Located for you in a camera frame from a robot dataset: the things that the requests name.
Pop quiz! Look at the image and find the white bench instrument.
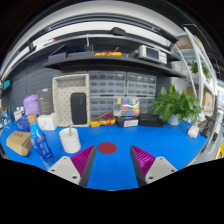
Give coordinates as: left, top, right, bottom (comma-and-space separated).
138, 44, 168, 65

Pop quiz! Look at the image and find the black rectangular pouch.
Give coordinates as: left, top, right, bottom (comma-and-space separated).
70, 92, 88, 126

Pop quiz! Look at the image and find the black flat case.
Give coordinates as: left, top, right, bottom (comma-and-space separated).
138, 113, 165, 128

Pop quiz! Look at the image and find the white ribbed cup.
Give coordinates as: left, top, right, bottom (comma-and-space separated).
58, 127, 82, 154

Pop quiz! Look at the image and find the clear organizer with coloured parts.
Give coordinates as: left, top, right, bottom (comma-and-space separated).
113, 96, 140, 118

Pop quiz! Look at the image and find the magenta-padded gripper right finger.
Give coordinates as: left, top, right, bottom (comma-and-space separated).
129, 144, 178, 188

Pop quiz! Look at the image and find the white shelf unit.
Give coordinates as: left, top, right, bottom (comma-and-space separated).
173, 27, 218, 114

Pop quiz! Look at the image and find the white plant pot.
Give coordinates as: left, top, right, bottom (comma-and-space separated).
165, 113, 181, 126

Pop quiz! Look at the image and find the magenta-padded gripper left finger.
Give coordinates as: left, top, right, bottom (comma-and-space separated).
48, 144, 98, 188

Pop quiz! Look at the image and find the black box with white label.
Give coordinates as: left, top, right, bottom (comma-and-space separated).
116, 115, 140, 129

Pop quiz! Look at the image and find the small white box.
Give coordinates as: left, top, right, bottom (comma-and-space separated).
13, 106, 25, 122

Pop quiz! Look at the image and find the blue carton box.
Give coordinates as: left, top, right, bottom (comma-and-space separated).
14, 114, 32, 133

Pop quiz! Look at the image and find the black wall shelf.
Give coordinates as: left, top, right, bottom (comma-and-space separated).
42, 53, 186, 79

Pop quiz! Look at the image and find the blue drink bottle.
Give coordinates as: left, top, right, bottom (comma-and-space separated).
27, 113, 55, 169

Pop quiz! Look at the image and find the yellow tool with red leads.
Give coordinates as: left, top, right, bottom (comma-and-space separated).
94, 46, 123, 57

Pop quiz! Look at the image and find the flat round red coaster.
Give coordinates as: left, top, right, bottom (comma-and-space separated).
97, 141, 118, 155

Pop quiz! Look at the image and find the dark grey upright box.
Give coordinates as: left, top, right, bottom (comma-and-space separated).
36, 87, 55, 116

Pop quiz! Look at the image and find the black device with antenna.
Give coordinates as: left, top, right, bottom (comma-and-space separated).
66, 34, 95, 58

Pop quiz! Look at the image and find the purple plastic bag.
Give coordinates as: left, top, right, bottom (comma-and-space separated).
22, 93, 41, 117

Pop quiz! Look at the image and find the white power adapter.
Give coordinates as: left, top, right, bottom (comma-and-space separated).
187, 125, 200, 139

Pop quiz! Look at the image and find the white perforated tray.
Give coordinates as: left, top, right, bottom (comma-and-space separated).
52, 73, 91, 128

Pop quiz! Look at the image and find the teal plastic bin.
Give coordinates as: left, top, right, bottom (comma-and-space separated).
2, 79, 12, 91

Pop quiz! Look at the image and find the yellow multimeter with red leads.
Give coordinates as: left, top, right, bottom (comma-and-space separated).
89, 112, 118, 128

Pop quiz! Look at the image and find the brown cardboard box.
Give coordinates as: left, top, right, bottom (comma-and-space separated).
5, 130, 33, 157

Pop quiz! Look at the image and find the green leafy plant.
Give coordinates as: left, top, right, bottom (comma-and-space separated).
151, 84, 203, 125

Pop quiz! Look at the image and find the white carton box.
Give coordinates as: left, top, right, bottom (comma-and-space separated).
36, 113, 59, 131

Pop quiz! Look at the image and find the black rounded device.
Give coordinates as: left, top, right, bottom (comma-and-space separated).
109, 27, 128, 37

